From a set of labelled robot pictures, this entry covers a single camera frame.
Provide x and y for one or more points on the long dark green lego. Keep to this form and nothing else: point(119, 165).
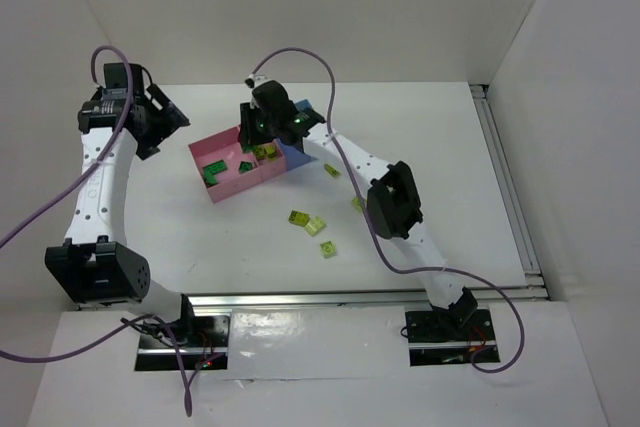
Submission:
point(215, 168)

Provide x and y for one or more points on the small dark green lego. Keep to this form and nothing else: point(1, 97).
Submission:
point(209, 178)

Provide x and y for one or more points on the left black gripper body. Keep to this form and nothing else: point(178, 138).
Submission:
point(163, 110)

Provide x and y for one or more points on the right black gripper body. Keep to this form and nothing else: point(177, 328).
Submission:
point(251, 123)

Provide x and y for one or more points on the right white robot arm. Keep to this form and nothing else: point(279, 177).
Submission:
point(392, 205)

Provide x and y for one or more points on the aluminium front rail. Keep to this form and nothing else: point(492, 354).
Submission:
point(329, 299)

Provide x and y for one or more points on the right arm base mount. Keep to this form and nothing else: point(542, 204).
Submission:
point(432, 343)

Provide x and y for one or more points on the lime lego brick top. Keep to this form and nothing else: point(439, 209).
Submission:
point(331, 171)

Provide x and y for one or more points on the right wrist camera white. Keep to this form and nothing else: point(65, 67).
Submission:
point(255, 80)

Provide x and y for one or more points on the dark green square lego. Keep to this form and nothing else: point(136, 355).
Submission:
point(245, 166)

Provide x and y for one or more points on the lime long lego brick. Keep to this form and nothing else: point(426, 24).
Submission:
point(259, 152)

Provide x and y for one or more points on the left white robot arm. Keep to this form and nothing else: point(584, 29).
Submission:
point(94, 265)

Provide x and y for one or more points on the aluminium right rail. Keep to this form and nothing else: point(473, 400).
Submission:
point(505, 172)

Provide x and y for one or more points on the purple-blue container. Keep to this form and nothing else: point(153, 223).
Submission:
point(293, 157)

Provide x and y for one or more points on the pale yellow lego brick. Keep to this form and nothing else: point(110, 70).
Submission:
point(315, 225)

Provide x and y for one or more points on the light blue container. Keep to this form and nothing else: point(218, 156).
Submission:
point(304, 108)

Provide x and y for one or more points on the large pink container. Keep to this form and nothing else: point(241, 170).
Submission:
point(224, 145)

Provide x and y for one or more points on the small pink container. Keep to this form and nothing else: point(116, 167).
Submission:
point(271, 169)

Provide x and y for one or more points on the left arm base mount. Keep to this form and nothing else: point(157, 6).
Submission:
point(205, 347)

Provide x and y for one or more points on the aluminium rail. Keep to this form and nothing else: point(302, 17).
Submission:
point(505, 172)
point(329, 299)

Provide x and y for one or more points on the pale lime lego bottom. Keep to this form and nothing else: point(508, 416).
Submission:
point(328, 249)

